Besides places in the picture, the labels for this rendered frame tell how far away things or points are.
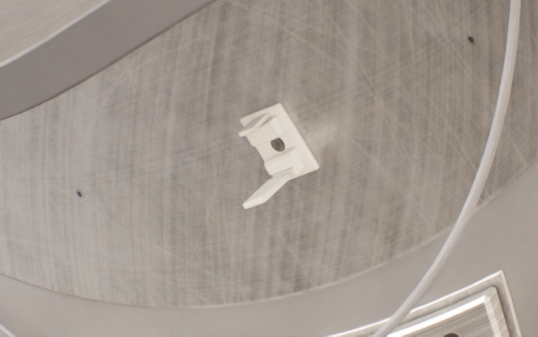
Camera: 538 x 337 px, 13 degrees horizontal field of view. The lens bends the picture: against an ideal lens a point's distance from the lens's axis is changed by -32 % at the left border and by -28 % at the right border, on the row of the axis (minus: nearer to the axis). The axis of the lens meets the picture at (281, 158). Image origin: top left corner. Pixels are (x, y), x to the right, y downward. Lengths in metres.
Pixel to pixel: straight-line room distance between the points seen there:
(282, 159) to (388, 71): 0.05
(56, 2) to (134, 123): 0.07
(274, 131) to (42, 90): 0.09
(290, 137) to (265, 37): 0.03
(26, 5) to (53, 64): 0.10
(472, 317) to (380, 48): 0.10
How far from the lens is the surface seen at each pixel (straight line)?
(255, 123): 0.96
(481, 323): 0.95
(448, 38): 0.91
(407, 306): 0.94
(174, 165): 0.99
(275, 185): 0.95
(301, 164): 0.97
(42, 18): 0.99
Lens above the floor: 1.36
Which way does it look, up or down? 36 degrees down
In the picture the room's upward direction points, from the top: 5 degrees clockwise
